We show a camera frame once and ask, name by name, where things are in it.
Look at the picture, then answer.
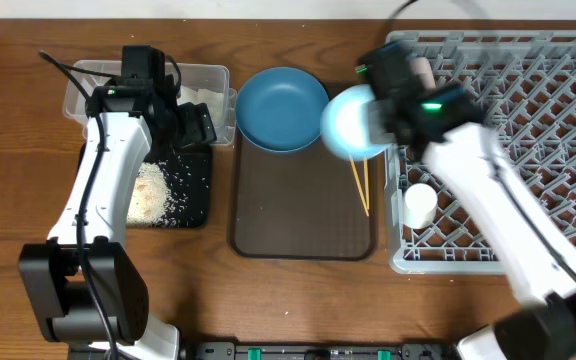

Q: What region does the beige bowl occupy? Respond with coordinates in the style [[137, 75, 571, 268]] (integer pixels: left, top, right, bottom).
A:
[[410, 57, 436, 90]]

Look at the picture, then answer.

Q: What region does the light blue bowl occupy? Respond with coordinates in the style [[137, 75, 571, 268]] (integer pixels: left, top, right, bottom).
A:
[[320, 84, 388, 160]]

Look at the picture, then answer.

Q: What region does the white paper napkin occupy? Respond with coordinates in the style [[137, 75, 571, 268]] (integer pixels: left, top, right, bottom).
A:
[[177, 86, 224, 127]]

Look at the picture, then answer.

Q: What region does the wooden chopstick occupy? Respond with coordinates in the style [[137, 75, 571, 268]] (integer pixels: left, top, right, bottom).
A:
[[363, 158, 370, 204], [349, 157, 370, 216]]

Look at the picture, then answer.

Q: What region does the white green cup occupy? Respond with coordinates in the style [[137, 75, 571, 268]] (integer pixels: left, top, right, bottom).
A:
[[403, 183, 438, 229]]

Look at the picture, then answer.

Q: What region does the dark blue plate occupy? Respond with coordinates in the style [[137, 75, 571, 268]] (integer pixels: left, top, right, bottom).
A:
[[235, 67, 329, 153]]

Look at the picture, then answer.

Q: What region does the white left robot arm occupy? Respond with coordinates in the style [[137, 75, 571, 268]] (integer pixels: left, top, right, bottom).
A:
[[18, 45, 216, 359]]

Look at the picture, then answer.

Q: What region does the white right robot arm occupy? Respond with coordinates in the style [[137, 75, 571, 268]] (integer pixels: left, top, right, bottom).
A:
[[356, 41, 576, 359]]

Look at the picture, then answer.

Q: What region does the grey dishwasher rack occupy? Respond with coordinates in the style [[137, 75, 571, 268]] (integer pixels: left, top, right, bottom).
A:
[[384, 30, 576, 275]]

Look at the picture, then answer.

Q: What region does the clear plastic bin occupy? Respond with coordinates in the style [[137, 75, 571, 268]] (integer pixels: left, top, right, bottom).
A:
[[74, 60, 237, 146]]

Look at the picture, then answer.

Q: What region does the black tray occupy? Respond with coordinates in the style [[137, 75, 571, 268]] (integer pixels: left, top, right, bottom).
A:
[[75, 138, 214, 230]]

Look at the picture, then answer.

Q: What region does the pile of rice scraps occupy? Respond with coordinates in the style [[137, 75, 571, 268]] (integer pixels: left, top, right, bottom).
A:
[[127, 157, 199, 228]]

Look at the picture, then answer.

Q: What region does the brown serving tray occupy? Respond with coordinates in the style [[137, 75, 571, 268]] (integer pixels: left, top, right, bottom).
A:
[[227, 133, 378, 261]]

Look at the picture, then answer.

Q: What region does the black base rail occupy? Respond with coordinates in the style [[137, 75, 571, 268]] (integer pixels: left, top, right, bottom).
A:
[[179, 342, 460, 360]]

